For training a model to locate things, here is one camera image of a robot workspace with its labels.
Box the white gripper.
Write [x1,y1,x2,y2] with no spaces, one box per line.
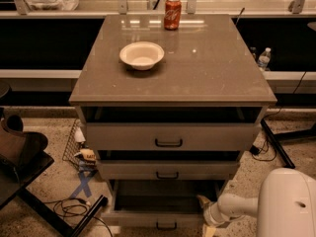
[197,195,242,237]

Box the grey drawer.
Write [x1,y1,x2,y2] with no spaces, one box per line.
[97,160,239,180]
[103,180,226,230]
[85,122,261,151]

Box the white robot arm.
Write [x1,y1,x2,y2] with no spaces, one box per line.
[197,168,316,237]

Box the grey drawer cabinet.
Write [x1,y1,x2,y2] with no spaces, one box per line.
[68,14,277,202]

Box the black table leg right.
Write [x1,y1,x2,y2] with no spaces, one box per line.
[261,119,295,169]

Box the black table leg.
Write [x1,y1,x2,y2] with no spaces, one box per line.
[261,119,295,169]
[18,189,108,237]

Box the black table leg left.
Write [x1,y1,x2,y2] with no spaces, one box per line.
[18,189,108,237]

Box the blue tape cross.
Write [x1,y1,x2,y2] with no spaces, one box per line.
[70,171,96,198]

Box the clear plastic water bottle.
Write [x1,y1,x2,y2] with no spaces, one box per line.
[257,47,271,71]

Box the white paper bowl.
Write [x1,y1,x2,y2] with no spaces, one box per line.
[119,41,165,71]

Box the dark brown chair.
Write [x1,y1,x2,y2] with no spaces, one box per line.
[0,115,48,170]

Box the orange soda can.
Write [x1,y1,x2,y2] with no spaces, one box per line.
[164,0,182,31]

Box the black floor cable right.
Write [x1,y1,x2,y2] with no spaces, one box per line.
[249,140,278,163]

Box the black floor cable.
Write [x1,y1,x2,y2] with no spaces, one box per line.
[249,140,278,163]
[43,197,114,237]

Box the black floor cable left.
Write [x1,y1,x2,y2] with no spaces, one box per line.
[43,197,114,237]

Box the wire mesh basket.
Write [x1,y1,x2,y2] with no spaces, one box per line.
[62,119,80,170]

